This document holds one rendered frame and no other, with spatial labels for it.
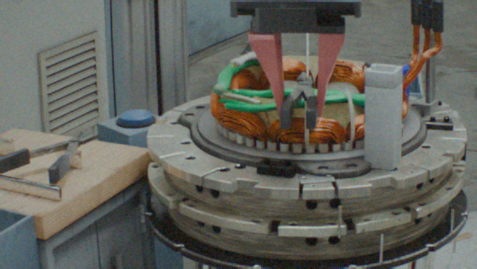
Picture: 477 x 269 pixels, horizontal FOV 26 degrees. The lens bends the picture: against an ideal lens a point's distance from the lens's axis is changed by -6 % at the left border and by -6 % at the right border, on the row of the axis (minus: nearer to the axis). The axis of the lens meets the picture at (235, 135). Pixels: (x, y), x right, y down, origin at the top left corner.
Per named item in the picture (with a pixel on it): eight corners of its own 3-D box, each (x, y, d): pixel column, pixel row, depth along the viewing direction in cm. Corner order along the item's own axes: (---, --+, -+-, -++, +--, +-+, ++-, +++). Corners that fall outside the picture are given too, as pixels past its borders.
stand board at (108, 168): (45, 241, 94) (43, 216, 93) (-93, 205, 102) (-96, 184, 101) (154, 170, 111) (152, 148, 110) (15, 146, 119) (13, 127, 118)
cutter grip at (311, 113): (316, 129, 83) (315, 110, 82) (305, 129, 83) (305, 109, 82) (318, 114, 87) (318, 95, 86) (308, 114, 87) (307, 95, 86)
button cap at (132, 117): (158, 120, 129) (158, 112, 128) (131, 128, 126) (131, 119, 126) (139, 113, 132) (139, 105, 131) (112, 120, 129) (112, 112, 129)
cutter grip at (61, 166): (56, 185, 97) (54, 168, 96) (48, 184, 97) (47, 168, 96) (70, 170, 100) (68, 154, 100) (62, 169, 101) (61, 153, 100)
